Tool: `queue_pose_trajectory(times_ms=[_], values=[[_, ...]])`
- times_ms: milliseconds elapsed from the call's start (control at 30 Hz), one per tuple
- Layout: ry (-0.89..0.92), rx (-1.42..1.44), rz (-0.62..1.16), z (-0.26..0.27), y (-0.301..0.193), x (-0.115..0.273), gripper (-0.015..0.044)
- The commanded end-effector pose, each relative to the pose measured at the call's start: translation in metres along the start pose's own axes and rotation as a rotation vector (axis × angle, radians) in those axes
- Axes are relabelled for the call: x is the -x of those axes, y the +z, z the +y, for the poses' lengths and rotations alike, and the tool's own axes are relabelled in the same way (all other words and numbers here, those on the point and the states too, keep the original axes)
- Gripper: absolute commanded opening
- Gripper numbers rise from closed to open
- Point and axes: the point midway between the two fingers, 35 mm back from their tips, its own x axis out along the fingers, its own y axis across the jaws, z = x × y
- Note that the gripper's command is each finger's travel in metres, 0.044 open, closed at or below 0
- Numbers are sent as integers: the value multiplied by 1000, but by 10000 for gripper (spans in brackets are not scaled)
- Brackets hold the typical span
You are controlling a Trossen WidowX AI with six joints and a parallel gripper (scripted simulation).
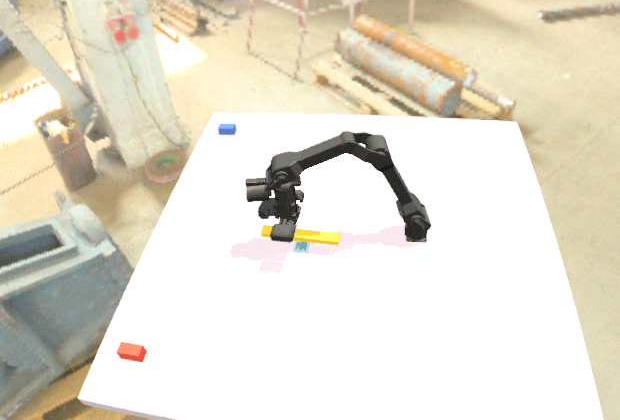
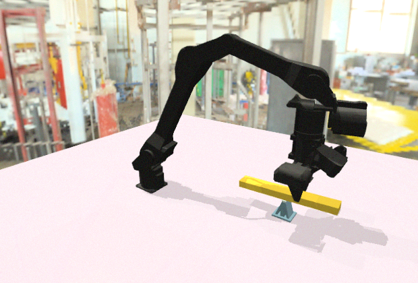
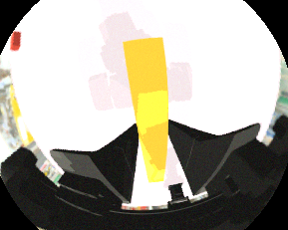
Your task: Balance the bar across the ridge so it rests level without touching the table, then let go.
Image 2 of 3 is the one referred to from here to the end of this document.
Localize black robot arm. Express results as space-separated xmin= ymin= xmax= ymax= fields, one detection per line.
xmin=131 ymin=33 xmax=367 ymax=194

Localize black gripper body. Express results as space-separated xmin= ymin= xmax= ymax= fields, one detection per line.
xmin=273 ymin=130 xmax=325 ymax=189

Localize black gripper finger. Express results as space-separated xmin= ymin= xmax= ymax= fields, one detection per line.
xmin=303 ymin=166 xmax=320 ymax=191
xmin=288 ymin=177 xmax=314 ymax=202

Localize yellow bar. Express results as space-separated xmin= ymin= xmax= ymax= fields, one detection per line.
xmin=239 ymin=176 xmax=342 ymax=215

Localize light blue wedge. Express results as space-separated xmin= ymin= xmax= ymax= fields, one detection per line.
xmin=272 ymin=201 xmax=297 ymax=222

